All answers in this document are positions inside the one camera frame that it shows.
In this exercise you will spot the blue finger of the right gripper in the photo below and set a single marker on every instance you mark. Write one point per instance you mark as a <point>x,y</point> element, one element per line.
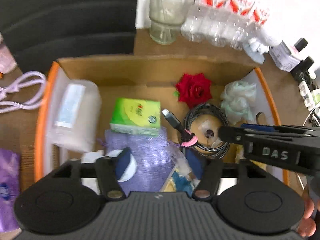
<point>257,127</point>

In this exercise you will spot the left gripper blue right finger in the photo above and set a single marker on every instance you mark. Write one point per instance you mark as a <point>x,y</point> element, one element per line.
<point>196,162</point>

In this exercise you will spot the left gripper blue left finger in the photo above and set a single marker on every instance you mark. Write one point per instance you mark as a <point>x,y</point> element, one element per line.
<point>122,162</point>

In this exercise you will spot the blue painted tissue pack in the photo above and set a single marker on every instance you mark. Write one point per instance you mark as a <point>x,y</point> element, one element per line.
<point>178,183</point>

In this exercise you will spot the white tissue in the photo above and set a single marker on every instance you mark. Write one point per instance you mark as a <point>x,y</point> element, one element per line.
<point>91,157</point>

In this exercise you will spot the person right hand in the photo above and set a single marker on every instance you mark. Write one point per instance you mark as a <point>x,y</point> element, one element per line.
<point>307,226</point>

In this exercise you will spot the purple mesh pouch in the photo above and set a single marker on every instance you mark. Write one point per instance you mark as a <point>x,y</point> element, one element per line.
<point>152,156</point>

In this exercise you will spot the crumpled green plastic wrap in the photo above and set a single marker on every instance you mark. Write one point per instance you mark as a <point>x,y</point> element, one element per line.
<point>238,98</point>

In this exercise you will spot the green tissue packet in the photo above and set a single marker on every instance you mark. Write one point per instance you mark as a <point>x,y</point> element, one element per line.
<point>136,117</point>

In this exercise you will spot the white power strip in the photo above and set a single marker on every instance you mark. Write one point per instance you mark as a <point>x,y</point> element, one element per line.
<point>310,97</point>

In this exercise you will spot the red cardboard box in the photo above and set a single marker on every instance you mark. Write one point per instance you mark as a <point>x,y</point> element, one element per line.
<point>136,77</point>

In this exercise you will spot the red fabric rose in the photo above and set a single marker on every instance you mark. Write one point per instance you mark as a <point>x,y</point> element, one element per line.
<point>194,89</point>

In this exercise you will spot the clear plastic jar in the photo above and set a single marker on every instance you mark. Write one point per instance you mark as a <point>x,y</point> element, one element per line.
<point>75,123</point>

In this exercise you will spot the grey tin box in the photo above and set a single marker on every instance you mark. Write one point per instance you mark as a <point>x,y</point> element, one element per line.
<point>285,57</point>

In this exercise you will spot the right water bottle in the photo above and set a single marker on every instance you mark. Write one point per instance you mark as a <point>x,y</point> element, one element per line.
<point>249,22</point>

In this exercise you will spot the water bottle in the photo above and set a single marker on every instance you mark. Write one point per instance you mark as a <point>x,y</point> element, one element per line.
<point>249,22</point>
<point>222,29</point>
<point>201,22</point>

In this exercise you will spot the purple tissue pack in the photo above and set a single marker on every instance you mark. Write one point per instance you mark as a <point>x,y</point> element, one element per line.
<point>10,188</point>

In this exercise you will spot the left water bottle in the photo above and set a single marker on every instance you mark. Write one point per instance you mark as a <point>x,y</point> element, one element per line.
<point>201,22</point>

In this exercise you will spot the middle water bottle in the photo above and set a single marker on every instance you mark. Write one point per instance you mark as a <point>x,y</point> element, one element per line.
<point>222,29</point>

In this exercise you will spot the purple ceramic vase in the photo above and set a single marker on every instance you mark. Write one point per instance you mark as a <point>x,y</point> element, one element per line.
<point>7,61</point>

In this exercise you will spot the clear glass cup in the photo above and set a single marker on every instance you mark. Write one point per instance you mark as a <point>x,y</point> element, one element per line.
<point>166,17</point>

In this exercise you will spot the black paper bag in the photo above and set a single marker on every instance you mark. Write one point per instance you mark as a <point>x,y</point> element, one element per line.
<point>38,32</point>

